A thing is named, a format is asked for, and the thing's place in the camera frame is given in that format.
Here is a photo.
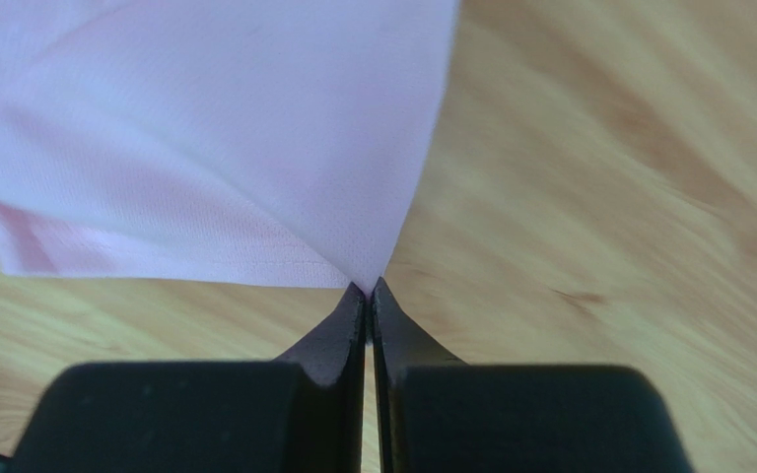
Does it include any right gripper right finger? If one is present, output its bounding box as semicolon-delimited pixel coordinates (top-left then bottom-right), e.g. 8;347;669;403
370;281;692;472

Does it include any pink t shirt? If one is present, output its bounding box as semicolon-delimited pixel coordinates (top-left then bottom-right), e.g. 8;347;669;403
0;1;459;292

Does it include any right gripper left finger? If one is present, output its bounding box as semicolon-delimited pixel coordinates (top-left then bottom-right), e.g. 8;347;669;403
9;286;366;472

